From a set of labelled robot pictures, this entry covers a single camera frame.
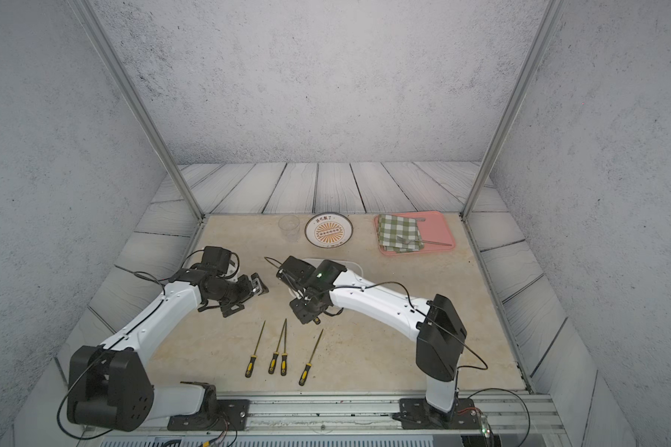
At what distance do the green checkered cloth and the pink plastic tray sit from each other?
0.01 meters

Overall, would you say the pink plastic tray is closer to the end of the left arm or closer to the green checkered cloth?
the green checkered cloth

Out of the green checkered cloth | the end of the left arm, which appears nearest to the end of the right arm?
the end of the left arm

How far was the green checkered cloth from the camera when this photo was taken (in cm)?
110

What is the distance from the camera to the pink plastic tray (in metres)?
1.10

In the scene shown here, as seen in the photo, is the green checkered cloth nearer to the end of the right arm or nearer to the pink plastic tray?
the pink plastic tray
